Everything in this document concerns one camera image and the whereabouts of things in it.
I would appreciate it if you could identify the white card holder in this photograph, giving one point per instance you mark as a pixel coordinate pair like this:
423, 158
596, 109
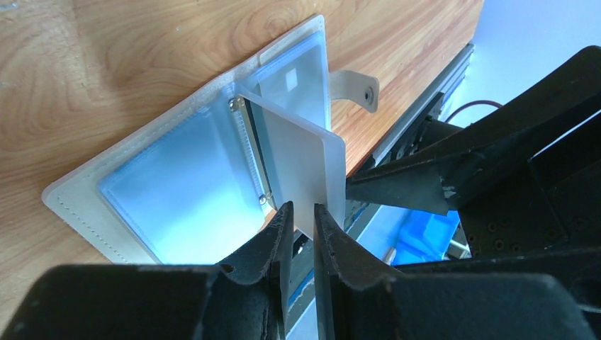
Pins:
196, 183

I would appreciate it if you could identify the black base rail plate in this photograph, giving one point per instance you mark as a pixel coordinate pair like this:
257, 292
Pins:
375, 227

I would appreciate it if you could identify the blue bin under table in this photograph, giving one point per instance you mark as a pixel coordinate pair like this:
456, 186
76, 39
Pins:
424, 237

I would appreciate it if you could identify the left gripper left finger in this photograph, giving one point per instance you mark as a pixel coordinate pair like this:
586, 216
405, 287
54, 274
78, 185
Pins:
243, 296

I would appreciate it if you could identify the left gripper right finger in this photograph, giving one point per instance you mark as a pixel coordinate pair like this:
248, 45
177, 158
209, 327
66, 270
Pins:
549, 295

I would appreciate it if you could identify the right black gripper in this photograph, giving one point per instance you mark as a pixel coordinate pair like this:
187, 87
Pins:
524, 179

